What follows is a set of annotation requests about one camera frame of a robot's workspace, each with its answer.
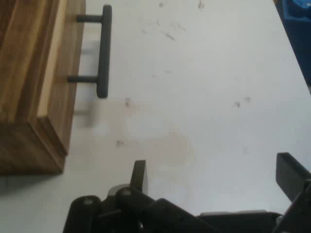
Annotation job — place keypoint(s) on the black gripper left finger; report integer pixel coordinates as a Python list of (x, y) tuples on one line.
[(136, 208)]

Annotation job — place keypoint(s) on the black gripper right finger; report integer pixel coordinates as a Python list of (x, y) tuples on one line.
[(295, 184)]

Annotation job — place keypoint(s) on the wooden drawer front panel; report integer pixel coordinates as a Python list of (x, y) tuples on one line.
[(69, 60)]

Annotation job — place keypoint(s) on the blue plastic object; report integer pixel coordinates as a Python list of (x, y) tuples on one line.
[(300, 8)]

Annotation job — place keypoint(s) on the wooden cabinet box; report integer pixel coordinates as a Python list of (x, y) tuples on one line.
[(22, 72)]

